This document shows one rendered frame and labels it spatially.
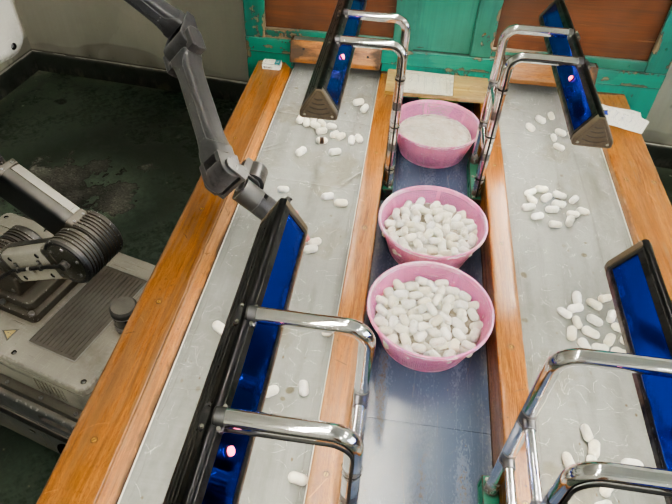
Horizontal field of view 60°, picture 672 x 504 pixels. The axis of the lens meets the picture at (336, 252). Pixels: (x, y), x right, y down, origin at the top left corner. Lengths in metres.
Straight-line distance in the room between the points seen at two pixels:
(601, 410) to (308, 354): 0.56
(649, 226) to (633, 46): 0.70
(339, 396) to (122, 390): 0.40
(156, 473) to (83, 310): 0.72
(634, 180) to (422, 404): 0.90
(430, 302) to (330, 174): 0.50
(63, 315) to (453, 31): 1.43
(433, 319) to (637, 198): 0.70
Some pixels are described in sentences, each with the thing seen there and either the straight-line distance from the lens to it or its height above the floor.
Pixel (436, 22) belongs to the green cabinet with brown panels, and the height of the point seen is 0.94.
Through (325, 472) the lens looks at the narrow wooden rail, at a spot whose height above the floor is 0.77.
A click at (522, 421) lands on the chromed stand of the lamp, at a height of 0.96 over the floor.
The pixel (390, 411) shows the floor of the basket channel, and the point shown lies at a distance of 1.20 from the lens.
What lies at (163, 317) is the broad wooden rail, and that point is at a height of 0.76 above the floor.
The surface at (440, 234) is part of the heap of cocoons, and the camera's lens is 1.45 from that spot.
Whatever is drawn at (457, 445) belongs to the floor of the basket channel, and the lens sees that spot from 1.19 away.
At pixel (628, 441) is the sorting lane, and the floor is 0.74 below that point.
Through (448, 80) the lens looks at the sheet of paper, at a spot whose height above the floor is 0.78.
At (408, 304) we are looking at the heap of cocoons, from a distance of 1.28.
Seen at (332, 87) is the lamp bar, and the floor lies 1.08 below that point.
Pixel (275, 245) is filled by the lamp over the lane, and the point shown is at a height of 1.11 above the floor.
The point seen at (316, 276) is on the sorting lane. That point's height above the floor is 0.74.
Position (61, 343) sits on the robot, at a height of 0.47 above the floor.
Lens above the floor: 1.71
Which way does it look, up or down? 45 degrees down
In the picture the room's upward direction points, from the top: 3 degrees clockwise
